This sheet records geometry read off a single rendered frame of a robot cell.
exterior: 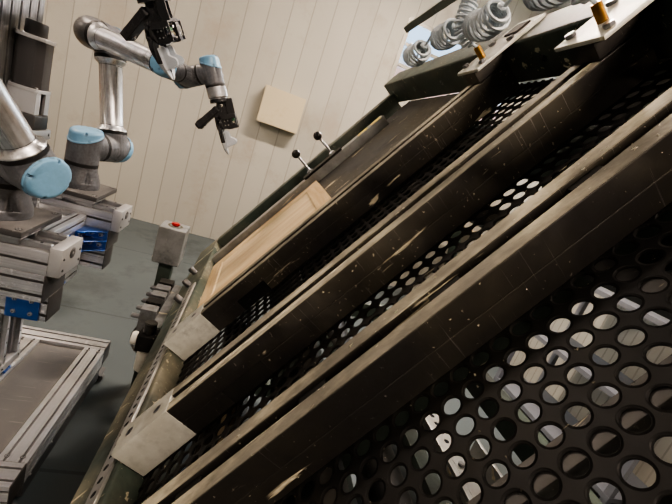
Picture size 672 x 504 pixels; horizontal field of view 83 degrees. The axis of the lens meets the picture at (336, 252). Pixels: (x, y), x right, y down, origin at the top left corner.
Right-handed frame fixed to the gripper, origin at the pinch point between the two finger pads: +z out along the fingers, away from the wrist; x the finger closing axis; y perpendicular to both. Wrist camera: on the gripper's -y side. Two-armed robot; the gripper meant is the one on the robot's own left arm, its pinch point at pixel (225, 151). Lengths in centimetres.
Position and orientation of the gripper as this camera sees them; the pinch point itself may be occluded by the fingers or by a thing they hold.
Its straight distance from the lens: 168.0
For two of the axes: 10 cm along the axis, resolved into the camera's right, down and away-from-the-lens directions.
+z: 1.5, 9.3, 3.4
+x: -1.6, -3.2, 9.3
